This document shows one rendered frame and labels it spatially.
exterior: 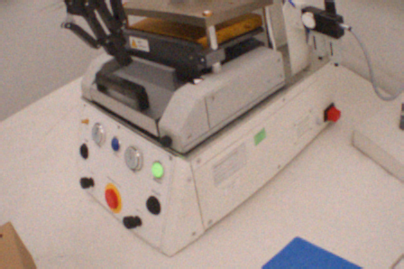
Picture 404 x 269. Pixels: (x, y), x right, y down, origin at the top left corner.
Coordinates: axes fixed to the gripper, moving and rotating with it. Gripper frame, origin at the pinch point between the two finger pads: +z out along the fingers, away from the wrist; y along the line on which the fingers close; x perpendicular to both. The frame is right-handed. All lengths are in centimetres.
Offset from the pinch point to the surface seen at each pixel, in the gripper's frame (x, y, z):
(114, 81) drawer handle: 0.2, 3.7, 4.4
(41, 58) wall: -150, -13, 51
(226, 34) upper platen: 10.2, -14.0, 6.8
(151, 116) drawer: 9.9, 4.8, 8.1
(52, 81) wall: -149, -11, 70
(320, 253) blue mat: 39, 4, 31
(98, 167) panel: -5.8, 14.7, 19.7
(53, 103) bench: -59, 8, 30
